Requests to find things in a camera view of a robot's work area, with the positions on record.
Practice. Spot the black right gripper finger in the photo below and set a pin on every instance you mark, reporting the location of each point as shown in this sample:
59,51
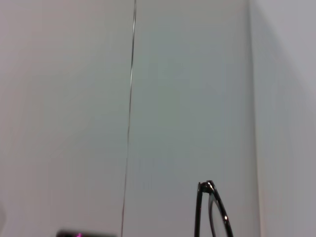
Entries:
86,234

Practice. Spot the black glasses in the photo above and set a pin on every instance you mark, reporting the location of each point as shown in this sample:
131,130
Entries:
205,187

